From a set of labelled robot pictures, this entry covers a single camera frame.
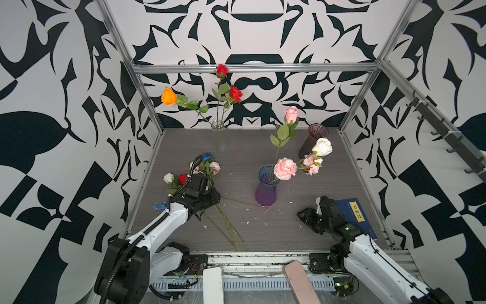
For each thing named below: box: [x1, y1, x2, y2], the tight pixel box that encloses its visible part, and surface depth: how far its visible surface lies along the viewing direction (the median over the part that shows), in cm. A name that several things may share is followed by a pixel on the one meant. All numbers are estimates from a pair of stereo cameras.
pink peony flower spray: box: [270, 154, 324, 184], surface depth 66 cm
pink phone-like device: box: [283, 260, 322, 304], surface depth 70 cm
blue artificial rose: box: [202, 152, 215, 180], surface depth 101 cm
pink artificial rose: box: [269, 106, 300, 156], surface depth 73 cm
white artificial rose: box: [311, 137, 333, 157], surface depth 59 cm
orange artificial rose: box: [161, 87, 214, 127], surface depth 79 cm
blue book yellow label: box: [335, 197, 378, 241], surface depth 88 cm
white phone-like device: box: [202, 266, 224, 304], surface depth 66 cm
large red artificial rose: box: [220, 85, 244, 122], surface depth 93 cm
